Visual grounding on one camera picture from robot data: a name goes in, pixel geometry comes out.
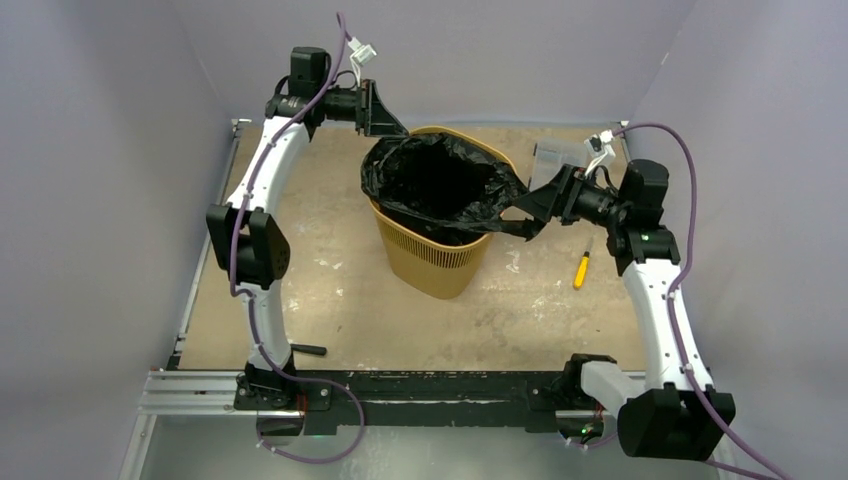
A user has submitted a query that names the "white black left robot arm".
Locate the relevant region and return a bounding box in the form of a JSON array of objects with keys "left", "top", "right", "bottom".
[{"left": 206, "top": 39, "right": 407, "bottom": 409}]

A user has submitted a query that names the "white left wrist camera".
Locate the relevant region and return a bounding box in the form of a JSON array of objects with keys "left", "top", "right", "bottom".
[{"left": 347, "top": 36, "right": 377, "bottom": 86}]

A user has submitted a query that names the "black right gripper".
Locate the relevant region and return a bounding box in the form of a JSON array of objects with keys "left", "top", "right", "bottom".
[{"left": 515, "top": 162, "right": 630, "bottom": 230}]

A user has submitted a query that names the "black handled hammer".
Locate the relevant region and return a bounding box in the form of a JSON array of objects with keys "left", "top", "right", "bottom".
[{"left": 291, "top": 344, "right": 328, "bottom": 357}]

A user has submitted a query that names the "yellow handled screwdriver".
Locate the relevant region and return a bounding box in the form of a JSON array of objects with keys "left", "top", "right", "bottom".
[{"left": 572, "top": 237, "right": 594, "bottom": 290}]

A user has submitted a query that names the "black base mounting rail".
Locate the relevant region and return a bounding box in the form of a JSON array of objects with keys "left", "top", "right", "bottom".
[{"left": 233, "top": 370, "right": 615, "bottom": 441}]

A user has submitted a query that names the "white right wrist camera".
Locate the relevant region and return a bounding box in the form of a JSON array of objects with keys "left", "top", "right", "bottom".
[{"left": 584, "top": 130, "right": 616, "bottom": 177}]

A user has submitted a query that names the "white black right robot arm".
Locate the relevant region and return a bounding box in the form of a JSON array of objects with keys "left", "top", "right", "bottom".
[{"left": 513, "top": 160, "right": 736, "bottom": 461}]

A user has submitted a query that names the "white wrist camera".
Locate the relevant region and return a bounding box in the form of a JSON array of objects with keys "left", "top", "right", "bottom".
[
  {"left": 584, "top": 130, "right": 616, "bottom": 177},
  {"left": 347, "top": 36, "right": 377, "bottom": 86}
]

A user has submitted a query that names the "aluminium frame rail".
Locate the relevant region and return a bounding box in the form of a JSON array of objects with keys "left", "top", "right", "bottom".
[{"left": 137, "top": 370, "right": 238, "bottom": 416}]

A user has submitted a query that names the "yellow plastic trash bin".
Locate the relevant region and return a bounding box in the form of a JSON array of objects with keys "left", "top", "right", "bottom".
[{"left": 366, "top": 126, "right": 516, "bottom": 299}]

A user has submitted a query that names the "black plastic trash bag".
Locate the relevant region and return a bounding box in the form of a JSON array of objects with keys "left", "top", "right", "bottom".
[{"left": 360, "top": 132, "right": 544, "bottom": 246}]

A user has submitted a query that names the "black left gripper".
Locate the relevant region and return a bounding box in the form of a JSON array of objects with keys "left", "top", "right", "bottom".
[{"left": 318, "top": 79, "right": 409, "bottom": 137}]

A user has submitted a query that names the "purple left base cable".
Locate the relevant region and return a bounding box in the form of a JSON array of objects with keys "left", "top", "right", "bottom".
[{"left": 254, "top": 377, "right": 368, "bottom": 468}]

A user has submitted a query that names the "clear plastic screw box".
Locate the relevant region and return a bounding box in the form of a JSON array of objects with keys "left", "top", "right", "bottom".
[{"left": 528, "top": 138, "right": 588, "bottom": 191}]

